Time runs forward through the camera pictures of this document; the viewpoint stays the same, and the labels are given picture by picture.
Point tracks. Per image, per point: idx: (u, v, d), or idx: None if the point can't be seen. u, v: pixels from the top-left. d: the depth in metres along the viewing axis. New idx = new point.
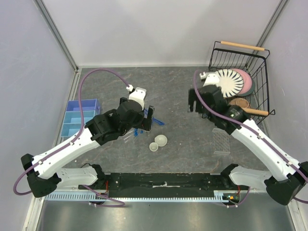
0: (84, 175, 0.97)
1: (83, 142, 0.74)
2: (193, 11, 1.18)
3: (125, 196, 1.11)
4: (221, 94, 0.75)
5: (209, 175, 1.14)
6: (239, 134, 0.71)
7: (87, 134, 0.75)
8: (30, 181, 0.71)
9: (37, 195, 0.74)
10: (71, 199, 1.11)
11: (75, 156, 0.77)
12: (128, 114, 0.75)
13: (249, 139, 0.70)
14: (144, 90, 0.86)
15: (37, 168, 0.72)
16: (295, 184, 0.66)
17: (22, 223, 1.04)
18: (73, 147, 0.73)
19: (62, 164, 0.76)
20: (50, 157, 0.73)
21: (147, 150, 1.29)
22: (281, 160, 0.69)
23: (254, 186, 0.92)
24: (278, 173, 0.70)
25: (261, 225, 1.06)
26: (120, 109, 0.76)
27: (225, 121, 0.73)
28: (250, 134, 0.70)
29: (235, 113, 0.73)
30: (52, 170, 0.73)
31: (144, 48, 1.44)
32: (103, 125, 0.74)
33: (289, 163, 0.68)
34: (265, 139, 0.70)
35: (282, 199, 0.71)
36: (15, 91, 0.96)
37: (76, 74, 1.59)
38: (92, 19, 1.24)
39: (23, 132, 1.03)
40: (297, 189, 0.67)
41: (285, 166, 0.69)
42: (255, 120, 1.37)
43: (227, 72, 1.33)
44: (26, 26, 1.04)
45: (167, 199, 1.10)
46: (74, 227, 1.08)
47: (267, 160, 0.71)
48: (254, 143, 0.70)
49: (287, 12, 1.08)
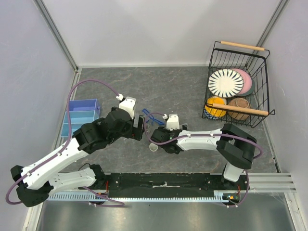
0: (81, 179, 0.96)
1: (71, 152, 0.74)
2: (193, 11, 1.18)
3: (126, 196, 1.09)
4: (159, 132, 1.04)
5: (210, 175, 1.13)
6: (182, 146, 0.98)
7: (75, 143, 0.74)
8: (19, 191, 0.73)
9: (29, 204, 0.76)
10: (72, 199, 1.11)
11: (64, 166, 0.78)
12: (116, 124, 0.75)
13: (186, 142, 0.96)
14: (134, 98, 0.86)
15: (26, 180, 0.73)
16: (225, 144, 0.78)
17: (22, 223, 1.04)
18: (60, 158, 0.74)
19: (52, 174, 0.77)
20: (38, 168, 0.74)
21: (147, 150, 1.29)
22: (208, 137, 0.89)
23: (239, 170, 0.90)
24: (212, 146, 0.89)
25: (260, 225, 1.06)
26: (108, 118, 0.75)
27: (173, 146, 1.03)
28: (184, 139, 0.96)
29: (173, 135, 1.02)
30: (41, 181, 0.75)
31: (144, 48, 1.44)
32: (90, 134, 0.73)
33: (212, 134, 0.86)
34: (193, 134, 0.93)
35: (236, 160, 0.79)
36: (15, 91, 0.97)
37: (76, 74, 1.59)
38: (91, 19, 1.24)
39: (23, 132, 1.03)
40: (229, 147, 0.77)
41: (212, 138, 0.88)
42: (255, 120, 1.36)
43: (226, 72, 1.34)
44: (26, 27, 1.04)
45: (167, 199, 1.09)
46: (75, 227, 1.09)
47: (203, 144, 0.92)
48: (190, 142, 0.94)
49: (287, 12, 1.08)
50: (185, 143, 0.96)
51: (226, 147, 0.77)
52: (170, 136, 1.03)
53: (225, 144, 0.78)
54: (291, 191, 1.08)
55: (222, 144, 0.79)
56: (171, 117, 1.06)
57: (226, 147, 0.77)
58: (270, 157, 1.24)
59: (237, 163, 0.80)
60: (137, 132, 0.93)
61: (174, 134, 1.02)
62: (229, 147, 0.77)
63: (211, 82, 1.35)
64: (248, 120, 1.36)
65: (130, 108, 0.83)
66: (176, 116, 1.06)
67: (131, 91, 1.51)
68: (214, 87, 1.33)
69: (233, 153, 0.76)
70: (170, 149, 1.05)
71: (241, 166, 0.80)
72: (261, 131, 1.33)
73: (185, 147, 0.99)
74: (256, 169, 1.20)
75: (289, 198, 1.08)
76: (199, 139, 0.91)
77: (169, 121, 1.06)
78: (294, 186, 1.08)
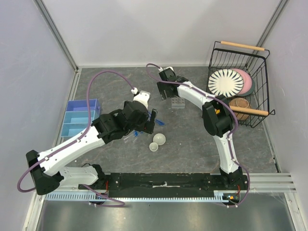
0: (85, 175, 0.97)
1: (90, 140, 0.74)
2: (193, 11, 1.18)
3: (126, 196, 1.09)
4: (169, 71, 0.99)
5: (209, 175, 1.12)
6: (179, 91, 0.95)
7: (94, 132, 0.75)
8: (35, 176, 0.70)
9: (39, 192, 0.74)
10: (72, 199, 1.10)
11: (80, 153, 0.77)
12: (133, 115, 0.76)
13: (184, 91, 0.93)
14: (148, 93, 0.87)
15: (42, 164, 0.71)
16: (209, 106, 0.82)
17: (22, 223, 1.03)
18: (79, 145, 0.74)
19: (67, 161, 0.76)
20: (57, 153, 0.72)
21: (147, 150, 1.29)
22: (202, 96, 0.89)
23: (229, 152, 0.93)
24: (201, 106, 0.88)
25: (260, 225, 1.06)
26: (125, 109, 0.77)
27: (173, 88, 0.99)
28: (184, 87, 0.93)
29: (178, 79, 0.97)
30: (57, 167, 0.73)
31: (144, 48, 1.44)
32: (108, 124, 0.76)
33: (207, 96, 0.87)
34: (194, 88, 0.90)
35: (209, 123, 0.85)
36: (15, 91, 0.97)
37: (76, 74, 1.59)
38: (91, 19, 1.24)
39: (23, 132, 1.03)
40: (211, 109, 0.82)
41: (205, 98, 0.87)
42: (255, 120, 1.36)
43: (226, 72, 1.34)
44: (26, 26, 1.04)
45: (167, 199, 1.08)
46: (75, 227, 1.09)
47: (196, 99, 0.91)
48: (187, 92, 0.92)
49: (287, 12, 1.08)
50: (183, 91, 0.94)
51: (210, 108, 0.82)
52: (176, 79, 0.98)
53: (211, 107, 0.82)
54: (291, 191, 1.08)
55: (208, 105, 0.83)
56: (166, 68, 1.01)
57: (209, 109, 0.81)
58: (270, 157, 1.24)
59: (209, 127, 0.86)
60: (148, 126, 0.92)
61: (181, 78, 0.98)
62: (211, 109, 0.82)
63: (211, 82, 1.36)
64: (248, 120, 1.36)
65: (145, 101, 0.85)
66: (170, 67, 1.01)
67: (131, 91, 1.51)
68: (214, 87, 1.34)
69: (211, 116, 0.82)
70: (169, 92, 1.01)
71: (210, 130, 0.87)
72: (261, 131, 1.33)
73: (181, 94, 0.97)
74: (255, 169, 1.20)
75: (289, 198, 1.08)
76: (195, 93, 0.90)
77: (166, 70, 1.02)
78: (294, 186, 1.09)
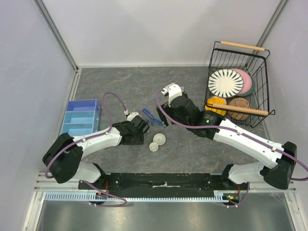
0: (89, 169, 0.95)
1: (115, 135, 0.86)
2: (193, 12, 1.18)
3: (126, 196, 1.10)
4: (192, 104, 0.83)
5: (209, 175, 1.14)
6: (219, 136, 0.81)
7: (116, 131, 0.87)
8: (70, 155, 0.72)
9: (59, 175, 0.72)
10: (72, 199, 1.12)
11: (104, 146, 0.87)
12: (141, 124, 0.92)
13: (232, 138, 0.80)
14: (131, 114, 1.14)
15: (80, 144, 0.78)
16: (284, 165, 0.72)
17: (22, 223, 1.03)
18: (108, 136, 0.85)
19: (93, 150, 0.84)
20: (91, 138, 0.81)
21: (147, 150, 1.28)
22: (266, 148, 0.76)
23: (253, 180, 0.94)
24: (267, 159, 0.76)
25: (260, 225, 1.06)
26: (135, 119, 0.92)
27: (204, 130, 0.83)
28: (228, 133, 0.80)
29: (211, 118, 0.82)
30: (88, 150, 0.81)
31: (144, 48, 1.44)
32: (121, 128, 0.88)
33: (274, 149, 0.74)
34: (245, 134, 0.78)
35: (279, 183, 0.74)
36: (15, 92, 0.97)
37: (76, 74, 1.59)
38: (91, 19, 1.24)
39: (23, 132, 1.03)
40: (288, 170, 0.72)
41: (272, 152, 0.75)
42: (255, 120, 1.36)
43: (227, 72, 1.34)
44: (26, 26, 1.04)
45: (167, 199, 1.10)
46: (75, 227, 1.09)
47: (254, 150, 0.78)
48: (237, 141, 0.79)
49: (287, 12, 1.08)
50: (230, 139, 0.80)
51: (284, 167, 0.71)
52: (206, 119, 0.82)
53: (284, 167, 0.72)
54: (291, 191, 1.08)
55: (282, 165, 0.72)
56: (171, 89, 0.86)
57: (284, 170, 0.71)
58: None
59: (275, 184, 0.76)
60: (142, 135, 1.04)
61: (214, 118, 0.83)
62: (287, 169, 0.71)
63: (211, 82, 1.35)
64: (248, 120, 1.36)
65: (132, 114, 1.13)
66: (176, 85, 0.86)
67: (131, 91, 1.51)
68: (214, 87, 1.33)
69: (286, 177, 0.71)
70: (198, 133, 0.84)
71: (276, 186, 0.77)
72: (261, 131, 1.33)
73: (219, 139, 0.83)
74: None
75: (289, 198, 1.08)
76: (254, 145, 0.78)
77: (171, 94, 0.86)
78: (294, 186, 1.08)
